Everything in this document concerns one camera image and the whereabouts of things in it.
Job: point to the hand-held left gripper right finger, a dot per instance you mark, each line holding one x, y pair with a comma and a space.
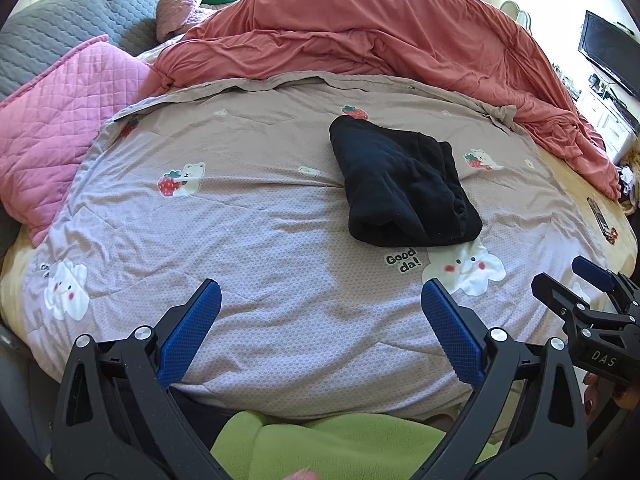
452, 330

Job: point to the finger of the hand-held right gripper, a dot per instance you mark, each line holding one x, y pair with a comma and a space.
555, 292
592, 270

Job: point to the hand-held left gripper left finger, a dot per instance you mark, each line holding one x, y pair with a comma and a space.
192, 330

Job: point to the black sweater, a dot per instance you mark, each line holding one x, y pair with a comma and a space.
400, 185

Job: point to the person's right hand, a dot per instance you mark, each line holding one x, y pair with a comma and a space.
592, 392

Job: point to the person's left hand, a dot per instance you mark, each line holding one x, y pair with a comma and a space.
300, 475

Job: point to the dark flat rectangular object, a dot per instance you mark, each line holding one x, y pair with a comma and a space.
597, 215

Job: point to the printed blanket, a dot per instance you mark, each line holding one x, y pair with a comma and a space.
225, 220

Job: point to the white cabinet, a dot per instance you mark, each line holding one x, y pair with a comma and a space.
607, 120

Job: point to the person's green garment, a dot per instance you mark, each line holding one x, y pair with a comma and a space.
325, 450

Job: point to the black television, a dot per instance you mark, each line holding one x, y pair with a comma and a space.
610, 45

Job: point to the pink quilted pillow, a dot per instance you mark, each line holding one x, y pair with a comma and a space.
60, 110

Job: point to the white chair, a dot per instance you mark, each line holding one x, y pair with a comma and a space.
515, 12

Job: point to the salmon duvet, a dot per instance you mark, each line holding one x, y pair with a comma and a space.
400, 25

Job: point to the mauve ruffled pillow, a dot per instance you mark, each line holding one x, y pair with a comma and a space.
175, 12

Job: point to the grey bed frame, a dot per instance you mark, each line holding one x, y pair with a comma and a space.
25, 385

